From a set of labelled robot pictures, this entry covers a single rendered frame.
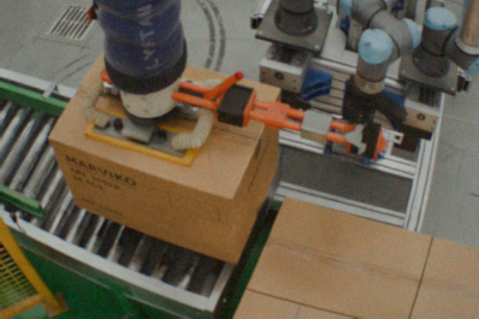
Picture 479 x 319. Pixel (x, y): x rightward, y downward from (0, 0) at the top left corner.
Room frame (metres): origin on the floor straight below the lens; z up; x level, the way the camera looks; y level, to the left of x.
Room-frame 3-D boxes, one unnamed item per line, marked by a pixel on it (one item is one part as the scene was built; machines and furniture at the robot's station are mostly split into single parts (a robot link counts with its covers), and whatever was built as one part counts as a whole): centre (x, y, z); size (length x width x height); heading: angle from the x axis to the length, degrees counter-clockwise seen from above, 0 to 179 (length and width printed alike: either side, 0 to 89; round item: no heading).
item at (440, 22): (1.41, -0.67, 1.20); 0.13 x 0.12 x 0.14; 37
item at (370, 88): (0.98, -0.30, 1.43); 0.08 x 0.08 x 0.05
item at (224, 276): (1.06, -0.02, 0.58); 0.70 x 0.03 x 0.06; 159
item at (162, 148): (1.08, 0.27, 1.10); 0.34 x 0.10 x 0.05; 70
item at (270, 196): (1.06, -0.02, 0.48); 0.70 x 0.03 x 0.15; 159
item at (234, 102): (1.09, 0.01, 1.20); 0.10 x 0.08 x 0.06; 160
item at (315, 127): (1.01, -0.19, 1.20); 0.07 x 0.07 x 0.04; 70
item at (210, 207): (1.17, 0.23, 0.87); 0.60 x 0.40 x 0.40; 69
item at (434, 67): (1.42, -0.66, 1.09); 0.15 x 0.15 x 0.10
